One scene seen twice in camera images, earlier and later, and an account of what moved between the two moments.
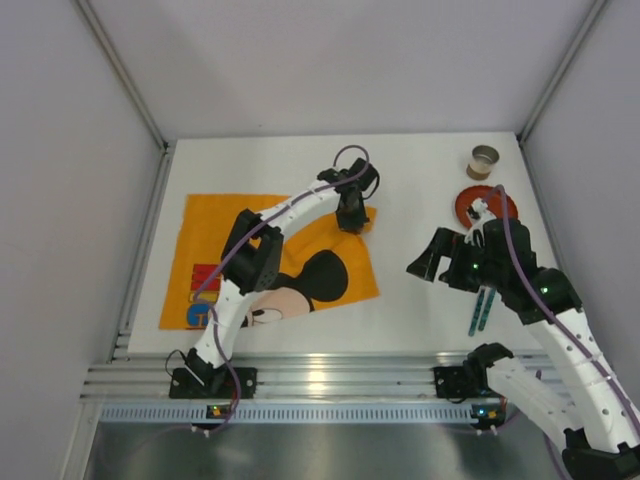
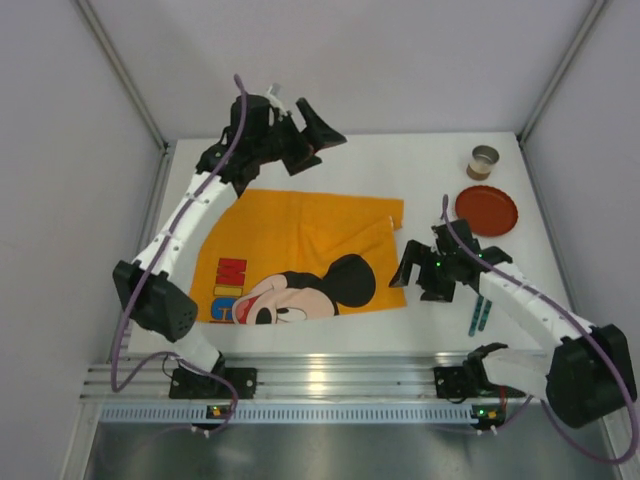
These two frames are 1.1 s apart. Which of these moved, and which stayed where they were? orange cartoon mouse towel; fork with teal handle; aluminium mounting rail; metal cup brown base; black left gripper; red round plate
Moved: orange cartoon mouse towel; black left gripper
Stayed: red round plate; aluminium mounting rail; metal cup brown base; fork with teal handle
